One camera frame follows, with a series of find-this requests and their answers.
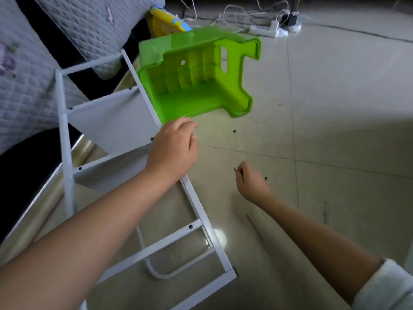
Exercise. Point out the green plastic stool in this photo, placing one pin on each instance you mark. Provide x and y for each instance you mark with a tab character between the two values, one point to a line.
193	74

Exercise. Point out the chrome metal base rail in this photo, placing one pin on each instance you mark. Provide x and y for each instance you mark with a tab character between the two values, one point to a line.
39	203

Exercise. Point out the person's right hand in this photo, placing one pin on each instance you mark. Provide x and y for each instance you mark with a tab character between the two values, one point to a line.
251	184

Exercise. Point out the person's left hand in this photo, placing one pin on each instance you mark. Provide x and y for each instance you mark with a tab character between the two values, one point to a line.
173	150

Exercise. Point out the person's right forearm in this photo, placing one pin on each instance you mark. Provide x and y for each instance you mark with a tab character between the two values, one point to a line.
316	245

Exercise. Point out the white power strip with plugs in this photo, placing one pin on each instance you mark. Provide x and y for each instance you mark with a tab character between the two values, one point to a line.
291	22

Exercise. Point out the long white power strip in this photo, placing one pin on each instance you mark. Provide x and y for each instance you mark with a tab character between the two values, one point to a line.
266	29

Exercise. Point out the yellow plastic basket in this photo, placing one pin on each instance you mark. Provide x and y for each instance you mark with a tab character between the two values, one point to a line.
166	22

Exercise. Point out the white wooden board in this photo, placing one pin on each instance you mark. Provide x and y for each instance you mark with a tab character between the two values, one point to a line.
119	122
116	171

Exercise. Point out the white metal frame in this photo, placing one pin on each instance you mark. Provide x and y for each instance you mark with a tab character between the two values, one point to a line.
177	258
63	145

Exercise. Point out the grey textured furniture cover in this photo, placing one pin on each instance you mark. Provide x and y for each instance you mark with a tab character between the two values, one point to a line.
32	67

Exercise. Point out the person's white shirt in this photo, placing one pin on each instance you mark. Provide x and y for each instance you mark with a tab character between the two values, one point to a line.
387	287

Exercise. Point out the person's left forearm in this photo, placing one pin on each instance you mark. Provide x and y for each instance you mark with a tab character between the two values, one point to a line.
71	248

